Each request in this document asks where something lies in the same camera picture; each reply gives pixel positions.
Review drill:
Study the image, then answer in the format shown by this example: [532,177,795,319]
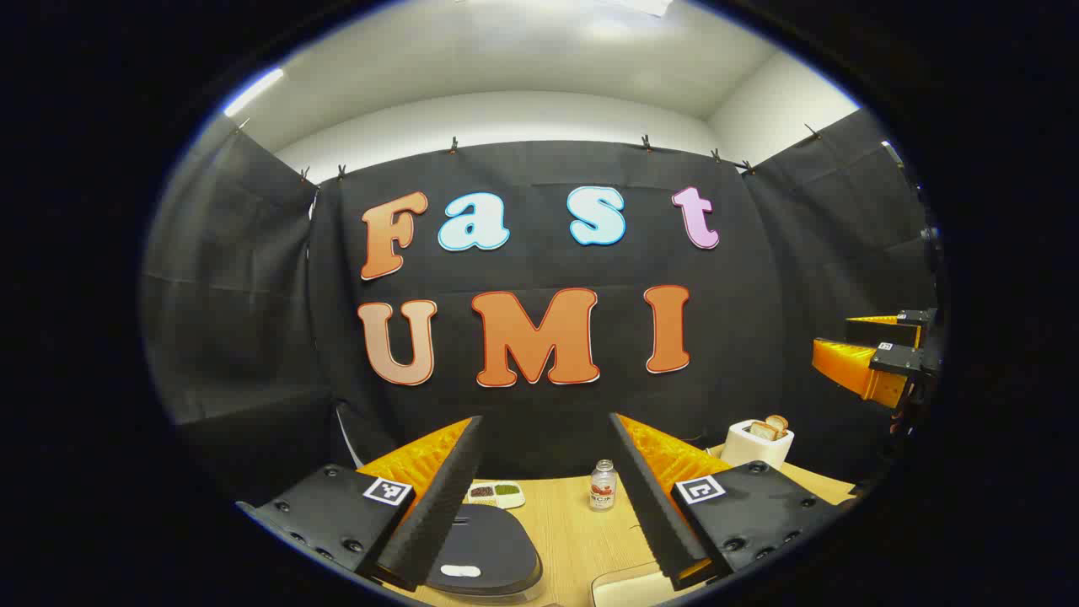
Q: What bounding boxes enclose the row of black clips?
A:
[236,118,823,182]

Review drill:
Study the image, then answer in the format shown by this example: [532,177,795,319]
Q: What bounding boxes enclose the small white divided dish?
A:
[466,481,526,510]

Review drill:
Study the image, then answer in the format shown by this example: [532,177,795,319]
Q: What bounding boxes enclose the ceiling light panel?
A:
[223,67,286,117]

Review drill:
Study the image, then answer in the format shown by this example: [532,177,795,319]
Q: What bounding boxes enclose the clear plastic container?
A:
[590,562,688,607]

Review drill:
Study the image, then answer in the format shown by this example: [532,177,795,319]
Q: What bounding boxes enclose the white toaster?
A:
[721,419,795,470]

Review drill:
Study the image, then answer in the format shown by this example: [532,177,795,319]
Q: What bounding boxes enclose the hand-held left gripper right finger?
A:
[609,411,845,591]

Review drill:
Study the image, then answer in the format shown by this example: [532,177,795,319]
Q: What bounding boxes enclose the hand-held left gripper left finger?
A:
[234,415,486,593]

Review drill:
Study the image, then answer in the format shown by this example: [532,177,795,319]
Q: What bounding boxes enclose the clear plastic drink bottle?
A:
[589,459,618,513]

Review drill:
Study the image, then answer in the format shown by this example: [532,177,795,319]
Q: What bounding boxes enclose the black backdrop cloth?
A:
[142,110,941,507]

